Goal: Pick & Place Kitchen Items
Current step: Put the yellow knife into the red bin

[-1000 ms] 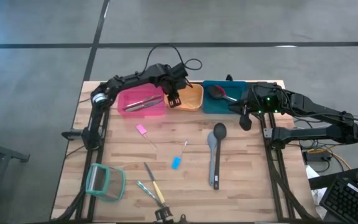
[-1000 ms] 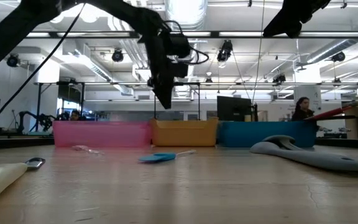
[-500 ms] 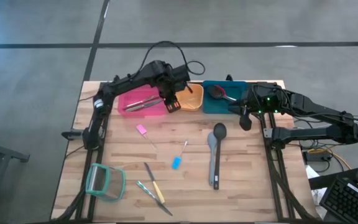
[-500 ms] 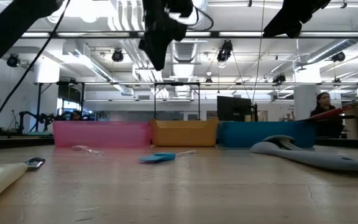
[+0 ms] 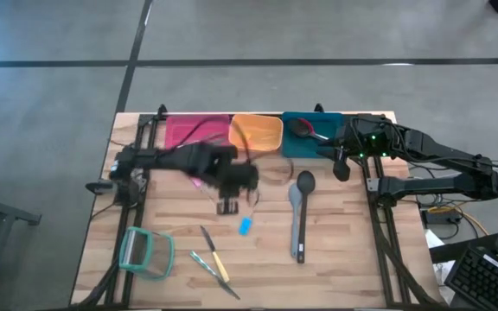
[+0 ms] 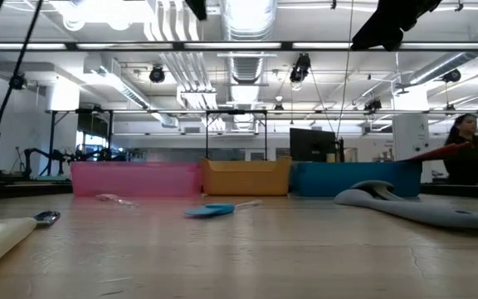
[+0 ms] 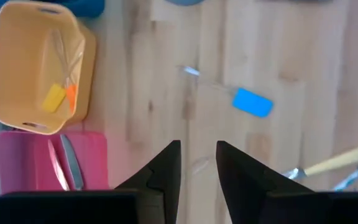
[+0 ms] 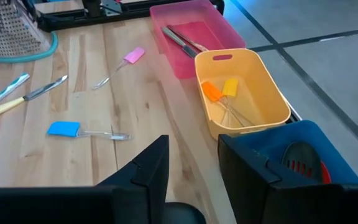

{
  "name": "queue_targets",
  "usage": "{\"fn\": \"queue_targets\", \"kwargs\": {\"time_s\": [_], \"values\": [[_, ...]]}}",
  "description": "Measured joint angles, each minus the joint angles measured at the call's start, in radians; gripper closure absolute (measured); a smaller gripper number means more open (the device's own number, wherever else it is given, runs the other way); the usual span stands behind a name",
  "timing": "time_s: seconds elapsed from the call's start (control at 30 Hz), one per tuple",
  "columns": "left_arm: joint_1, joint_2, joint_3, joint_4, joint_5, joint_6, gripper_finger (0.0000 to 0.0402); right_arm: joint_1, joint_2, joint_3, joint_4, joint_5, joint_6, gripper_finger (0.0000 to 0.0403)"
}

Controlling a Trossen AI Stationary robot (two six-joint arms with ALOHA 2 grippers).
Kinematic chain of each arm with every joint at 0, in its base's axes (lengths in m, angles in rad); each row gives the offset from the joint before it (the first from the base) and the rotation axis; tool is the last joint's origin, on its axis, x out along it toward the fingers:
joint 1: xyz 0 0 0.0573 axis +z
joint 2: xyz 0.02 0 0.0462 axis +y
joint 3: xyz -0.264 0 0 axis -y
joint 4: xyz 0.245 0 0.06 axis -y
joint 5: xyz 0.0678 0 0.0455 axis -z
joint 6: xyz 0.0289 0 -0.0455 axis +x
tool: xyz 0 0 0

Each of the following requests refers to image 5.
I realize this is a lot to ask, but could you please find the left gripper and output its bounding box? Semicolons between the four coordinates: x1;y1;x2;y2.
214;162;260;216

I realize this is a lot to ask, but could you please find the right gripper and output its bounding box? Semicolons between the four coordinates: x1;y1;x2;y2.
316;115;399;160

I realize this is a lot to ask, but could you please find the blue spatula clear handle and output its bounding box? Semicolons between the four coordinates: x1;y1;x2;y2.
238;194;262;238

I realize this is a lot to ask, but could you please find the red spoon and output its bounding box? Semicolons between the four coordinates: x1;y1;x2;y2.
286;117;331;143

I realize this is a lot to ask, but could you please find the black slotted spoon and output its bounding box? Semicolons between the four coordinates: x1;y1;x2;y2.
295;169;317;265

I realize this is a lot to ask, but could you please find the pale yellow handled knife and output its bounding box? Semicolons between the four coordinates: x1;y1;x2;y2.
199;225;232;284

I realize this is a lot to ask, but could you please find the green handled knife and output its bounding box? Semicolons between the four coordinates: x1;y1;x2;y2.
188;250;241;301

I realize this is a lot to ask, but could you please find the blue plastic bin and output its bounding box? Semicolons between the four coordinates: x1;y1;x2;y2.
281;111;346;160

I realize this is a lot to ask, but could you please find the orange plastic bin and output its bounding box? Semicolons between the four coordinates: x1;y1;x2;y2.
227;112;284;153

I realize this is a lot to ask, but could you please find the teal framed mesh strainer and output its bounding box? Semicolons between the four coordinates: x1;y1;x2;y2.
118;225;176;282

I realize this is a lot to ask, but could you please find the pink plastic bin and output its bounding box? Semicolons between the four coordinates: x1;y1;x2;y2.
164;114;232;151

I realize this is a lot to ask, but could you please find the black power strip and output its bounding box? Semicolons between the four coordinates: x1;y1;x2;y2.
420;208;463;226

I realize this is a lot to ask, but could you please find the white paper sheet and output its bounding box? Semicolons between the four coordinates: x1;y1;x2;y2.
424;228;449;299

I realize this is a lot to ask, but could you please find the black keyboard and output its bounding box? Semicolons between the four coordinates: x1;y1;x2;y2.
444;244;498;311

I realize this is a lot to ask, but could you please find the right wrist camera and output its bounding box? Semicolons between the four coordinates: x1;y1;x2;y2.
332;155;352;183

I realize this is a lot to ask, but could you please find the black aluminium table frame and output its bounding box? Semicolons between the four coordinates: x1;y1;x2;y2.
70;102;447;311

